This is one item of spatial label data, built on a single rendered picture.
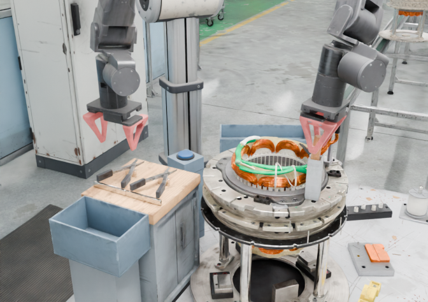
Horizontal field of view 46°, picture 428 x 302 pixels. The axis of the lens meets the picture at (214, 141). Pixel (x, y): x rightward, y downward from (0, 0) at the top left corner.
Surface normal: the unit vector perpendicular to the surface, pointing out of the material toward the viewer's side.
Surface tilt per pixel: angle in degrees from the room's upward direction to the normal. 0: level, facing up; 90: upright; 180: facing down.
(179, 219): 90
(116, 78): 92
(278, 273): 0
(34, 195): 0
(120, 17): 118
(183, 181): 0
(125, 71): 92
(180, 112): 90
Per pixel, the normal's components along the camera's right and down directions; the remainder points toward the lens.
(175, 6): 0.44, 0.67
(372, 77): 0.45, 0.40
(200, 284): 0.00, -0.91
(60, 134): -0.43, 0.39
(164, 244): 0.89, 0.19
